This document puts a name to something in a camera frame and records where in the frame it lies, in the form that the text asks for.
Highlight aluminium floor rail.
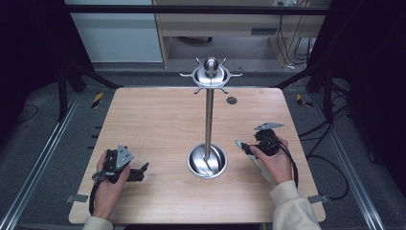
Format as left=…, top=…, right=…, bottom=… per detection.
left=308, top=92, right=388, bottom=230
left=0, top=92, right=82, bottom=230

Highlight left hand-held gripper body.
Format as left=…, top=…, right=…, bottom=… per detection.
left=104, top=145, right=136, bottom=185

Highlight yellow black floor tape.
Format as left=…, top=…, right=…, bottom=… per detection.
left=295, top=93, right=314, bottom=108
left=91, top=92, right=105, bottom=109

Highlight black horizontal frame bar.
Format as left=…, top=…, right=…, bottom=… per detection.
left=62, top=4, right=331, bottom=15

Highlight cables under wooden desk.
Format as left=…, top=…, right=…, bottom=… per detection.
left=275, top=13, right=316, bottom=70

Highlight black metal frame strut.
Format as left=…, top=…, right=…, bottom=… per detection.
left=56, top=60, right=124, bottom=123
left=269, top=62, right=335, bottom=124

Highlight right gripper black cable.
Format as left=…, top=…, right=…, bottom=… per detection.
left=275, top=139, right=301, bottom=190

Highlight black floor cables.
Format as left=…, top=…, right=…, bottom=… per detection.
left=298, top=80, right=352, bottom=201

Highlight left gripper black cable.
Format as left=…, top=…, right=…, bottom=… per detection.
left=88, top=170, right=113, bottom=217

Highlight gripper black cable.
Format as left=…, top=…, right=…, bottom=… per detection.
left=88, top=170, right=113, bottom=217
left=275, top=139, right=301, bottom=190

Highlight person's right hand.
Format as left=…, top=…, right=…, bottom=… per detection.
left=248, top=135, right=295, bottom=187

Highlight steel utensil rack stand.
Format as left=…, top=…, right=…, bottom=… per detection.
left=179, top=57, right=244, bottom=180

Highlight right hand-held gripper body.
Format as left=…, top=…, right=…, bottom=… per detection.
left=253, top=122, right=285, bottom=157

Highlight grey table edge bracket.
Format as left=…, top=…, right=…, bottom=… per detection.
left=66, top=194, right=89, bottom=204
left=307, top=194, right=331, bottom=205

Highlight white cabinet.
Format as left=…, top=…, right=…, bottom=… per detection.
left=64, top=0, right=165, bottom=63

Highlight pale teal kitchen utensil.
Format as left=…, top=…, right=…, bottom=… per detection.
left=235, top=139, right=276, bottom=184

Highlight person's left hand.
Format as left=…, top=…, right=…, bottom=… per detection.
left=91, top=149, right=132, bottom=221

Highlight black curtain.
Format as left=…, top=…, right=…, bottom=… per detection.
left=0, top=0, right=96, bottom=148
left=305, top=0, right=406, bottom=196

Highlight light wooden desk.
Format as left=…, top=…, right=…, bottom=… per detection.
left=152, top=0, right=331, bottom=69

